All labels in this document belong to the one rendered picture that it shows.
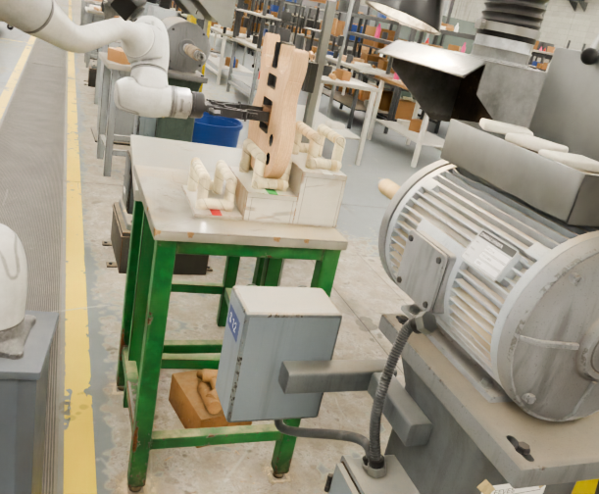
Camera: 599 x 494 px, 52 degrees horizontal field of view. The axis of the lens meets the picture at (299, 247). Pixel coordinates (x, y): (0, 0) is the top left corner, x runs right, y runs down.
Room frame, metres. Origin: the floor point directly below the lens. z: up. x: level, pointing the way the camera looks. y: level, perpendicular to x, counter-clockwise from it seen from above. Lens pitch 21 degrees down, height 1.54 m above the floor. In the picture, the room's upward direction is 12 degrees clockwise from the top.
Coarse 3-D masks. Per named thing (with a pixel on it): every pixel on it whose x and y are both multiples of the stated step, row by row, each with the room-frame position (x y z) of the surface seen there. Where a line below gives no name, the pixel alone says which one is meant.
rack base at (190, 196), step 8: (184, 192) 1.86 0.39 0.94; (192, 192) 1.87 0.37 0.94; (208, 192) 1.90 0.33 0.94; (224, 192) 1.94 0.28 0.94; (192, 200) 1.79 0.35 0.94; (192, 208) 1.72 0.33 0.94; (200, 216) 1.69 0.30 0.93; (208, 216) 1.70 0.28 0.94; (216, 216) 1.71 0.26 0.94; (224, 216) 1.72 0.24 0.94; (232, 216) 1.73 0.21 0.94; (240, 216) 1.74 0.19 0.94
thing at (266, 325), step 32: (256, 288) 0.89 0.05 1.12; (288, 288) 0.92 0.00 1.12; (320, 288) 0.94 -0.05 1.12; (256, 320) 0.81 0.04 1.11; (288, 320) 0.83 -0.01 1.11; (320, 320) 0.85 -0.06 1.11; (224, 352) 0.87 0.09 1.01; (256, 352) 0.81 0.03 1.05; (288, 352) 0.83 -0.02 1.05; (320, 352) 0.86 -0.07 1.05; (224, 384) 0.84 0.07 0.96; (256, 384) 0.82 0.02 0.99; (256, 416) 0.82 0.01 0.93; (288, 416) 0.84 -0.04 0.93
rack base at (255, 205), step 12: (240, 180) 1.84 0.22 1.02; (240, 192) 1.81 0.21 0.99; (252, 192) 1.74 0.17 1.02; (264, 192) 1.77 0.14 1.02; (276, 192) 1.79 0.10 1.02; (288, 192) 1.82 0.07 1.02; (240, 204) 1.79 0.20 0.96; (252, 204) 1.75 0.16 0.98; (264, 204) 1.76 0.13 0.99; (276, 204) 1.77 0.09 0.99; (288, 204) 1.79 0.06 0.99; (252, 216) 1.75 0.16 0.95; (264, 216) 1.76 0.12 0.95; (276, 216) 1.78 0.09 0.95; (288, 216) 1.79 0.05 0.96
